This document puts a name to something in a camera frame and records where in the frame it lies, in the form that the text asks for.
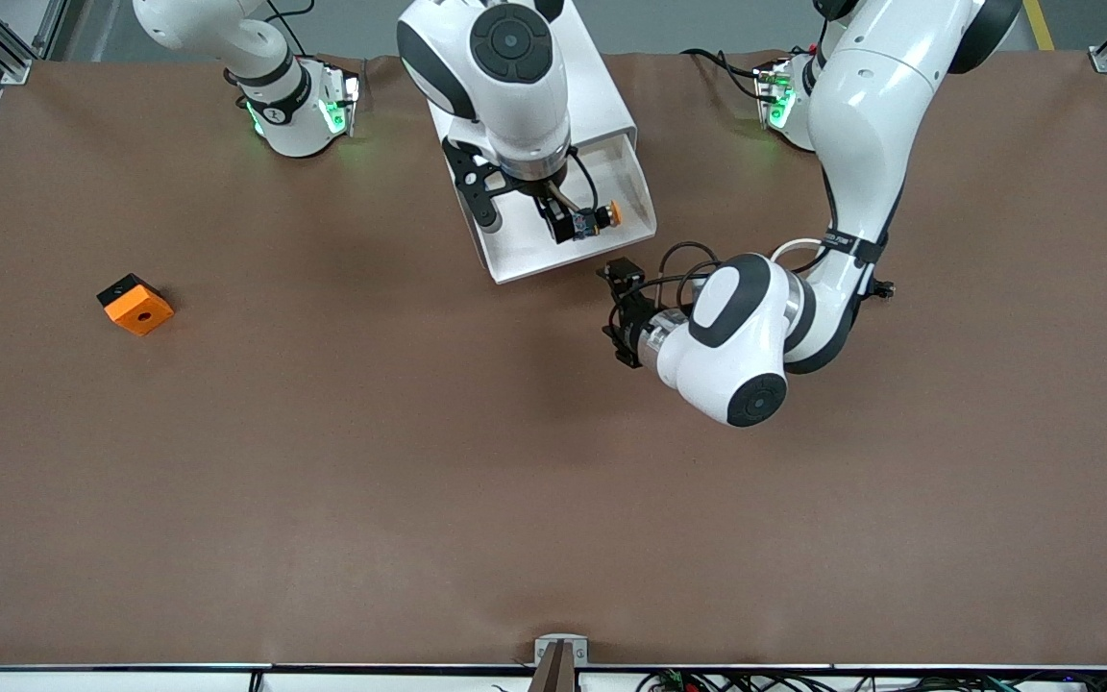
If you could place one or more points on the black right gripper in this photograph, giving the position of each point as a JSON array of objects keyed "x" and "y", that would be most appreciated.
[{"x": 548, "y": 209}]

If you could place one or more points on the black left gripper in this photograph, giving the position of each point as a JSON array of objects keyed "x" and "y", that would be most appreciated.
[{"x": 627, "y": 322}]

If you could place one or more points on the orange push button blue body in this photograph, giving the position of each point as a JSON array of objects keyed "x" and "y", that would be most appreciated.
[{"x": 580, "y": 227}]

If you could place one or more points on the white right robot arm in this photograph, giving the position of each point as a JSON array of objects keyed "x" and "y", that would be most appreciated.
[{"x": 515, "y": 111}]

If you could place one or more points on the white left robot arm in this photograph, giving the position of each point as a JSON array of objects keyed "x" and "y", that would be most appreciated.
[{"x": 861, "y": 115}]

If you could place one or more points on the brown table mat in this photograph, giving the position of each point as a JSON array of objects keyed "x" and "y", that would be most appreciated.
[{"x": 419, "y": 481}]

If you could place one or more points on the brown pole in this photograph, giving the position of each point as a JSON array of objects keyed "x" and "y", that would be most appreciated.
[{"x": 558, "y": 673}]

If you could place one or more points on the orange block with black corner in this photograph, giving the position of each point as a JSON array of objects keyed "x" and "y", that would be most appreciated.
[{"x": 140, "y": 312}]

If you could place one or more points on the grey metal bracket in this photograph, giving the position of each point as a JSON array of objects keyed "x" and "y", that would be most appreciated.
[{"x": 542, "y": 654}]

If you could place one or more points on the white table edge rail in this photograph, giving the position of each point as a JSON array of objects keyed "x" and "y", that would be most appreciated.
[{"x": 131, "y": 680}]

